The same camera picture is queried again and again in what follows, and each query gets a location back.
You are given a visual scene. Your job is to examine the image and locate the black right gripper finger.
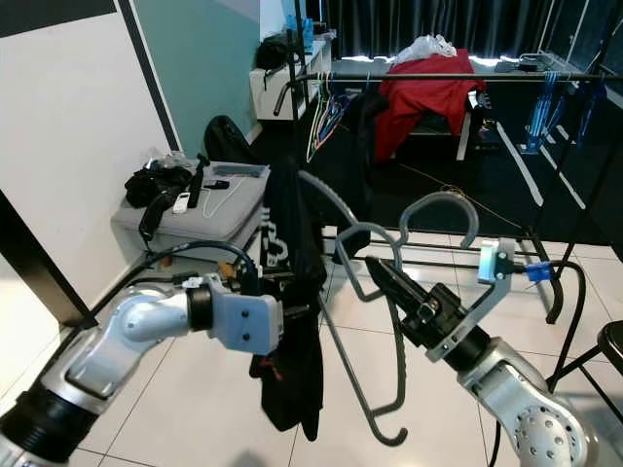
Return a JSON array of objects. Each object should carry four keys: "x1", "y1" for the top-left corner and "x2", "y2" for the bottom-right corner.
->
[
  {"x1": 366, "y1": 255, "x2": 442, "y2": 315},
  {"x1": 366, "y1": 258, "x2": 428, "y2": 331}
]

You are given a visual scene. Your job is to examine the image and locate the grey plastic hanger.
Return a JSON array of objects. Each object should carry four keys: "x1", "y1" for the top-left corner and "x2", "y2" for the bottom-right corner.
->
[
  {"x1": 397, "y1": 192, "x2": 481, "y2": 283},
  {"x1": 295, "y1": 168, "x2": 412, "y2": 449}
]

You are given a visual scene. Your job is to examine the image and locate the black shirt white print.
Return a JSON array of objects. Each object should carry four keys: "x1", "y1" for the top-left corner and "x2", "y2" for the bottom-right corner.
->
[{"x1": 246, "y1": 161, "x2": 327, "y2": 441}]

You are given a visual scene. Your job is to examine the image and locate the black garment on hanger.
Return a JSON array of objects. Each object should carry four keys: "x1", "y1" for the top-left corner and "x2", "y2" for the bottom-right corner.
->
[{"x1": 350, "y1": 88, "x2": 396, "y2": 234}]

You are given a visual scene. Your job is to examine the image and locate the light blue plastic hanger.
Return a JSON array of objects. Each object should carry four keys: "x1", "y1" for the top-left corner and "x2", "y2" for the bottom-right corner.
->
[{"x1": 524, "y1": 70, "x2": 568, "y2": 155}]

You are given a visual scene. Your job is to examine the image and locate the red cloth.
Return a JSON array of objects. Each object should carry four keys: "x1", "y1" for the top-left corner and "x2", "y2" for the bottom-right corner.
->
[{"x1": 373, "y1": 49, "x2": 489, "y2": 162}]

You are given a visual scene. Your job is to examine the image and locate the black metal clothes rack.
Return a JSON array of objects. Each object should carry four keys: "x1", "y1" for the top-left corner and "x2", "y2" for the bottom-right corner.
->
[{"x1": 271, "y1": 0, "x2": 623, "y2": 327}]

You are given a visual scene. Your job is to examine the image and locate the black backpack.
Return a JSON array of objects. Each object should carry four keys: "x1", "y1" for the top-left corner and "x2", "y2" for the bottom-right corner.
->
[{"x1": 202, "y1": 115, "x2": 256, "y2": 166}]

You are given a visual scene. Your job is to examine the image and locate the white shelf unit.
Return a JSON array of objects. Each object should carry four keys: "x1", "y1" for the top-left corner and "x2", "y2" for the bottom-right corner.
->
[{"x1": 248, "y1": 34, "x2": 337, "y2": 123}]

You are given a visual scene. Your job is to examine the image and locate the white plastic bag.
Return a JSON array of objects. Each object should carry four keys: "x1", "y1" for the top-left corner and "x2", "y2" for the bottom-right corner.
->
[{"x1": 389, "y1": 34, "x2": 459, "y2": 65}]

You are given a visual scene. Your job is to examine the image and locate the black curtain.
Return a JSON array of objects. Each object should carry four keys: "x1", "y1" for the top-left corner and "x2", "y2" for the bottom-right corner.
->
[{"x1": 311, "y1": 0, "x2": 623, "y2": 61}]

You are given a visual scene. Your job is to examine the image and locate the blue tote bag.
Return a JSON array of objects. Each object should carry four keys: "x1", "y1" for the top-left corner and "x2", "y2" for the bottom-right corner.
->
[{"x1": 287, "y1": 12, "x2": 314, "y2": 50}]

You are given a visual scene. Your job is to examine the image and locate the crumpled black cloth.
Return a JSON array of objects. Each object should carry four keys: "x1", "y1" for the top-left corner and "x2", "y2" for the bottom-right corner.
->
[{"x1": 124, "y1": 159, "x2": 210, "y2": 239}]

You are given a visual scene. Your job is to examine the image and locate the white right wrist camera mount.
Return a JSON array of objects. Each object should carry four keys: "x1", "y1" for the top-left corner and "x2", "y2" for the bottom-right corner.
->
[{"x1": 431, "y1": 237, "x2": 522, "y2": 364}]

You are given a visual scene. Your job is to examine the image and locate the yellow cord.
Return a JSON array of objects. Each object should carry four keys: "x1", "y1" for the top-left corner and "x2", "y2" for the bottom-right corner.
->
[{"x1": 389, "y1": 159, "x2": 531, "y2": 234}]

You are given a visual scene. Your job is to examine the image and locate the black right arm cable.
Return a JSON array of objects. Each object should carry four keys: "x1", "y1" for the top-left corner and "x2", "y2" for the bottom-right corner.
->
[{"x1": 511, "y1": 255, "x2": 590, "y2": 327}]

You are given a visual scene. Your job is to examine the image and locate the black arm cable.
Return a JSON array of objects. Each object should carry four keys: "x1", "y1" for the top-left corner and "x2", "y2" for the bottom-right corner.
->
[
  {"x1": 102, "y1": 238, "x2": 259, "y2": 293},
  {"x1": 511, "y1": 255, "x2": 590, "y2": 327}
]

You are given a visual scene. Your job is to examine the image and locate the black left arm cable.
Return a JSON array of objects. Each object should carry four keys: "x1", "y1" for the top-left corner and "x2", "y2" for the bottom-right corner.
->
[{"x1": 102, "y1": 238, "x2": 259, "y2": 293}]

